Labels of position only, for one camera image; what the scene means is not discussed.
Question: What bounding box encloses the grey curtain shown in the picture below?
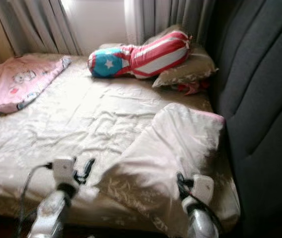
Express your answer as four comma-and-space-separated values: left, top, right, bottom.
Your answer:
0, 0, 82, 56
124, 0, 216, 48

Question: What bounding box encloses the beige floral quilt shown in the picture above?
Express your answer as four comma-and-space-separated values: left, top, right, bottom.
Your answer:
96, 103, 241, 238

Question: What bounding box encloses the dark grey upholstered headboard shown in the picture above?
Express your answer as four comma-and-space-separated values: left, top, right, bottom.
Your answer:
206, 0, 282, 238

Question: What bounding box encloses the red cloth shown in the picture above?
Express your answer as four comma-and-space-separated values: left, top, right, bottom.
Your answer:
173, 79, 210, 96

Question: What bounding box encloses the pink cartoon print blanket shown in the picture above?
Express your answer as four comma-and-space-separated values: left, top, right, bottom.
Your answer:
0, 55, 72, 122

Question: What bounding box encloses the beige floral pillow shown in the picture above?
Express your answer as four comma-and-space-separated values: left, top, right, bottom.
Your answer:
99, 25, 218, 90

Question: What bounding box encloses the beige floral bed sheet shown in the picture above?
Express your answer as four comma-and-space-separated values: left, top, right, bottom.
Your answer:
0, 52, 241, 234

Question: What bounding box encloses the star and stripes bolster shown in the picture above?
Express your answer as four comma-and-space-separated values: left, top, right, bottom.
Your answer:
87, 30, 194, 80

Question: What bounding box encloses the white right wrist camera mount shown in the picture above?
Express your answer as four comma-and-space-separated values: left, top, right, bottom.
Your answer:
191, 174, 215, 205

